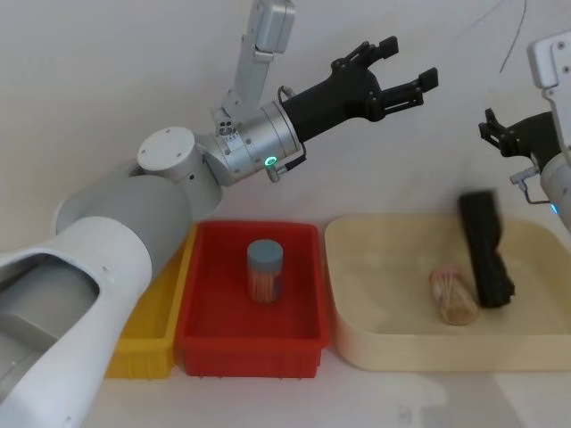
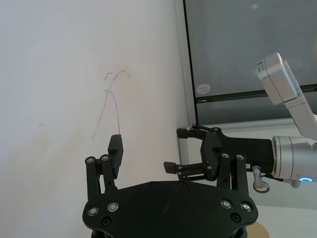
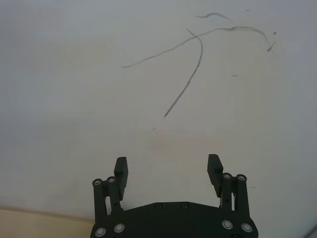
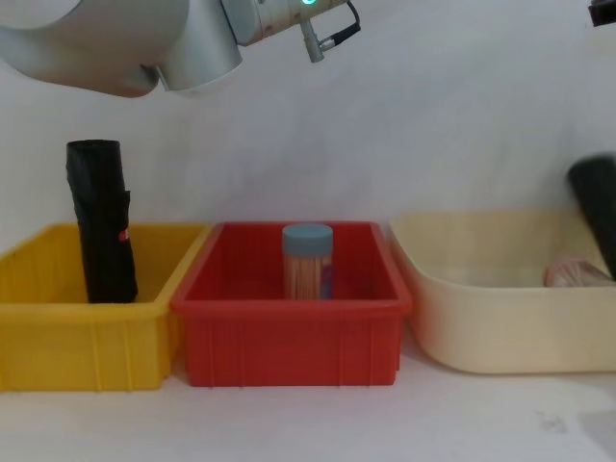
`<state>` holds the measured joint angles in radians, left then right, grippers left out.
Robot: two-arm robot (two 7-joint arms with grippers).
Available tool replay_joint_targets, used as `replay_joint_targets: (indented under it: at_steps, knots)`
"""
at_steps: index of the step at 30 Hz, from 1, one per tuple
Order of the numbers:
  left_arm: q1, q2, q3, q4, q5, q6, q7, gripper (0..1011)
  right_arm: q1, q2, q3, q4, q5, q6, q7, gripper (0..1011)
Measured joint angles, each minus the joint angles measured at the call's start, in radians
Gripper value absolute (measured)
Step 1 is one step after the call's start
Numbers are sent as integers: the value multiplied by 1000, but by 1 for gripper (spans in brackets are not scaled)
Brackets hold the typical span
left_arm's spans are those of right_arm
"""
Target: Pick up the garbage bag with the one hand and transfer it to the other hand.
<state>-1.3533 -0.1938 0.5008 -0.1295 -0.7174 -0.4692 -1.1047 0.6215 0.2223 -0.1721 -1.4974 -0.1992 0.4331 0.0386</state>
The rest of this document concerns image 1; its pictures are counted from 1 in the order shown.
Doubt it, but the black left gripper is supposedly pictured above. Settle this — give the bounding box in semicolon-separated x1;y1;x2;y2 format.
282;36;441;143

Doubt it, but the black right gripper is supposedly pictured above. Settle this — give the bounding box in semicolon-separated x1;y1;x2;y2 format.
477;108;557;169

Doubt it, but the black folded umbrella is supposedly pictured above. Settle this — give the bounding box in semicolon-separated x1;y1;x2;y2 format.
457;189;517;310

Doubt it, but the bundle of wooden sticks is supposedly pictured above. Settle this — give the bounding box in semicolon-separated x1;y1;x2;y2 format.
427;263;481;326

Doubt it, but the cream plastic tray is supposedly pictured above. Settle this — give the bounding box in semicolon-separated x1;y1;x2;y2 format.
324;215;571;374

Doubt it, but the toothpick jar with grey lid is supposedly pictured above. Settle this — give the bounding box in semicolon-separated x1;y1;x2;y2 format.
246;239;286;306

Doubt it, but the red plastic bin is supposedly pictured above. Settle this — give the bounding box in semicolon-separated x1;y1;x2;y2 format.
175;220;332;378

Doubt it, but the yellow plastic bin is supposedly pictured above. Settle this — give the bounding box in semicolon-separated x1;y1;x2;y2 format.
104;222;200;380

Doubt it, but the right wrist grey cable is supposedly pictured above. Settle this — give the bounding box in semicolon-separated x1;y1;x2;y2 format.
509;166;555;207

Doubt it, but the thin dark hanging wire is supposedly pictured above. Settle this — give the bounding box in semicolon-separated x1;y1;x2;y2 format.
498;0;526;73

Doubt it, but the left wrist dark cable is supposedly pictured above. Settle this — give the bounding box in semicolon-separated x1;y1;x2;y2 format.
266;85;310;183

